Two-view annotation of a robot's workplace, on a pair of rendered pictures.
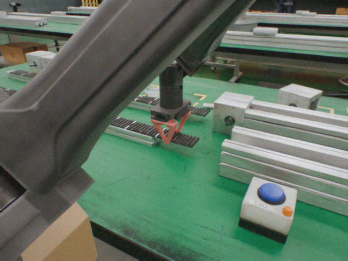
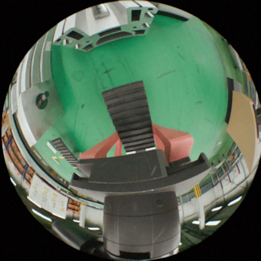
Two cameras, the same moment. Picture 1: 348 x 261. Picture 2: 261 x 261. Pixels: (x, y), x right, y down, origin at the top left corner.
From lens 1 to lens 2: 59 cm
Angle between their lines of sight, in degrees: 43
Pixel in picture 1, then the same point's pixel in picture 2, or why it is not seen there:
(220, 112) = (39, 120)
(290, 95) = (13, 100)
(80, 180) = not seen: outside the picture
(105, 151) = not seen: hidden behind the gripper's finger
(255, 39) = (31, 162)
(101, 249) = not seen: hidden behind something
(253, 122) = (33, 74)
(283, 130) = (37, 50)
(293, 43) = (22, 148)
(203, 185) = (174, 43)
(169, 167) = (177, 93)
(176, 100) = (166, 221)
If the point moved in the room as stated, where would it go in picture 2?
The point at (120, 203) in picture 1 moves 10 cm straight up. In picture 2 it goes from (220, 101) to (244, 121)
